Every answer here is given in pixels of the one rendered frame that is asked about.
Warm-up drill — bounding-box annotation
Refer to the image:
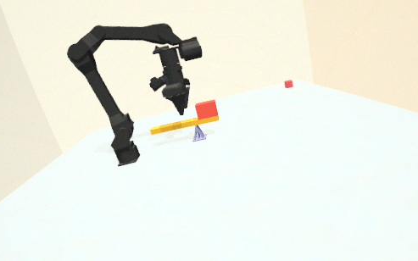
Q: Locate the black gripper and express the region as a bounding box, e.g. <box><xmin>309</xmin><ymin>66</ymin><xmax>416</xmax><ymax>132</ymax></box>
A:
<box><xmin>162</xmin><ymin>63</ymin><xmax>190</xmax><ymax>115</ymax></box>

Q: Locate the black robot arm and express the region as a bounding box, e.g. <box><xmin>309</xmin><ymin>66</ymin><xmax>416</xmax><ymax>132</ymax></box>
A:
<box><xmin>67</xmin><ymin>23</ymin><xmax>203</xmax><ymax>167</ymax></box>

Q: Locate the small red cube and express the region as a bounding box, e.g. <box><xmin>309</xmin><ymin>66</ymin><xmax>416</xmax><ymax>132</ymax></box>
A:
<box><xmin>284</xmin><ymin>80</ymin><xmax>293</xmax><ymax>88</ymax></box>

